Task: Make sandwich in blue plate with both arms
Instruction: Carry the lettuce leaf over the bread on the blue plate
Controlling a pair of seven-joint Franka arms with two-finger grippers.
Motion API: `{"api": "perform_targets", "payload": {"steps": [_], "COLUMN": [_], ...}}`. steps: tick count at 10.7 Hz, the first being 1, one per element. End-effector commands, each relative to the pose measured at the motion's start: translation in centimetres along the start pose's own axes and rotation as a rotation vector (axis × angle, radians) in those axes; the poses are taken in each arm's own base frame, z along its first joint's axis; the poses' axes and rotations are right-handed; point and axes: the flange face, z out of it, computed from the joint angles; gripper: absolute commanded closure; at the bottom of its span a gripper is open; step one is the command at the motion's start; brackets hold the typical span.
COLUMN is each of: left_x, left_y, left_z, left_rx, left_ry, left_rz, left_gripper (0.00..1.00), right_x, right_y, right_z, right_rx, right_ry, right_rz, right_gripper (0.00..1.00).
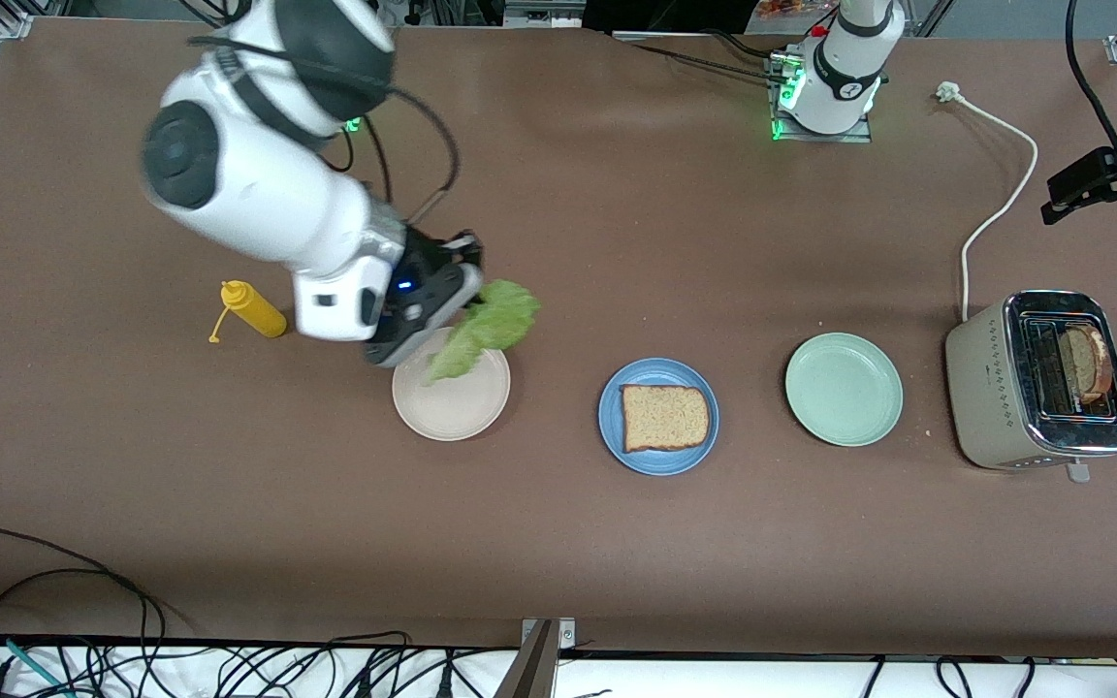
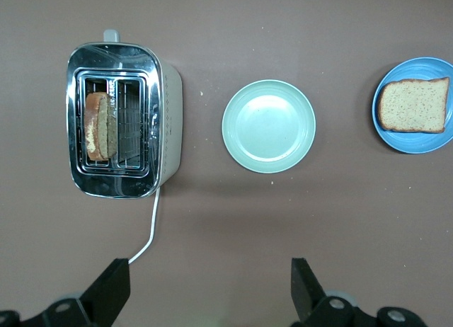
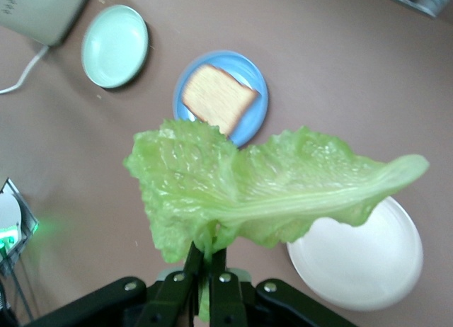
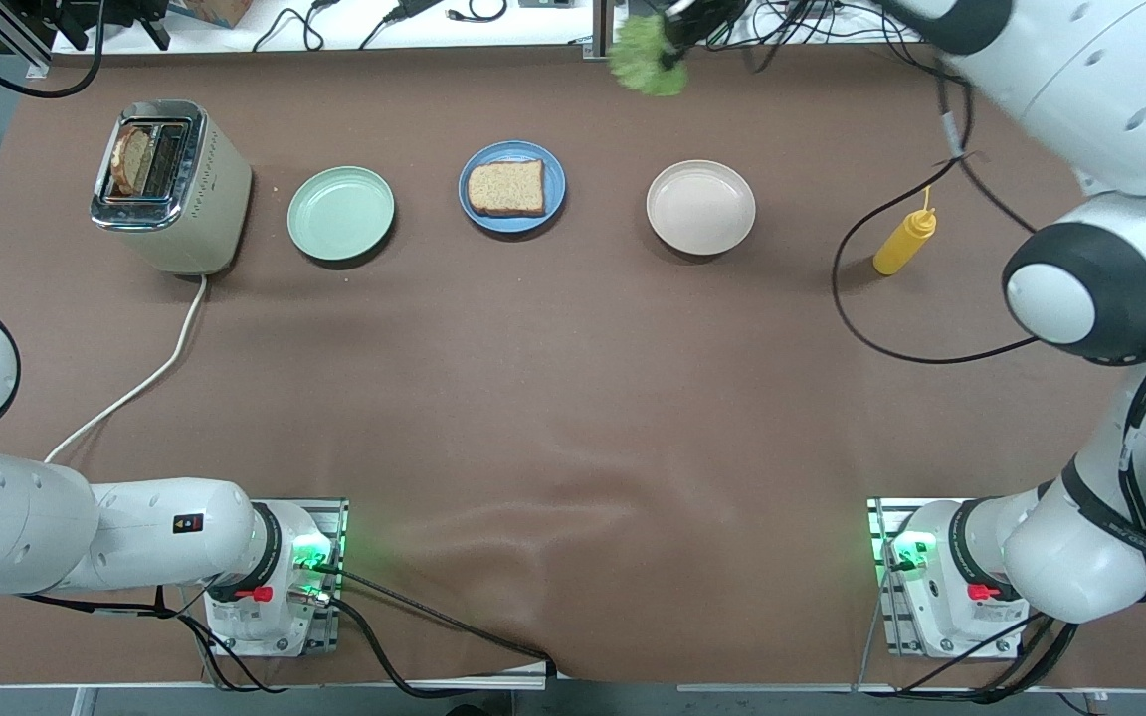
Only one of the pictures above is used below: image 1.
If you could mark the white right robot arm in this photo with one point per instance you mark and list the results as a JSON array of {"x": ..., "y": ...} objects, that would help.
[{"x": 248, "y": 184}]

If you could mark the long aluminium frame profile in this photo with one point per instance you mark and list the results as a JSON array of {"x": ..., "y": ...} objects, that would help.
[{"x": 14, "y": 17}]

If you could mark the dark crust bread slice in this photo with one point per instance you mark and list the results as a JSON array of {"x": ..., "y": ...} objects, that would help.
[{"x": 1087, "y": 364}]

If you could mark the yellow mustard squeeze bottle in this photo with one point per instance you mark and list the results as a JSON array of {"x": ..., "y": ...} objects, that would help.
[{"x": 258, "y": 312}]

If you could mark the light brown bread slice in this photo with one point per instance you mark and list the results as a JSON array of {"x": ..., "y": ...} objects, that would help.
[{"x": 665, "y": 417}]

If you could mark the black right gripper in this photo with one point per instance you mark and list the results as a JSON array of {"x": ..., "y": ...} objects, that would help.
[{"x": 426, "y": 257}]

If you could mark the green round plate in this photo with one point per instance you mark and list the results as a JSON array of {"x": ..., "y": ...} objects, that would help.
[{"x": 845, "y": 388}]

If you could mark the grey metal bracket post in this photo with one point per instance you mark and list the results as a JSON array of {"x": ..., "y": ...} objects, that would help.
[{"x": 534, "y": 669}]

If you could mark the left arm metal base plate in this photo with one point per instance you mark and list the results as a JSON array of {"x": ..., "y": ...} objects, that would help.
[{"x": 820, "y": 138}]

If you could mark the green lettuce leaf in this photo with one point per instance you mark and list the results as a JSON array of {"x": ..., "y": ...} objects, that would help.
[{"x": 495, "y": 320}]

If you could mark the silver beige toaster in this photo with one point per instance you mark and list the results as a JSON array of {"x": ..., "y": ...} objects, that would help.
[{"x": 990, "y": 388}]

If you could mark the blue round plate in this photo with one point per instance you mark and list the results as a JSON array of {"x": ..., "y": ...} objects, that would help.
[{"x": 655, "y": 368}]

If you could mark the beige round plate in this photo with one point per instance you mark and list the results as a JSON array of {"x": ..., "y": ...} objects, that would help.
[{"x": 462, "y": 417}]

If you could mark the orange snack packet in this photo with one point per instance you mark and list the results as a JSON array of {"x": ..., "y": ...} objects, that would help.
[{"x": 786, "y": 8}]

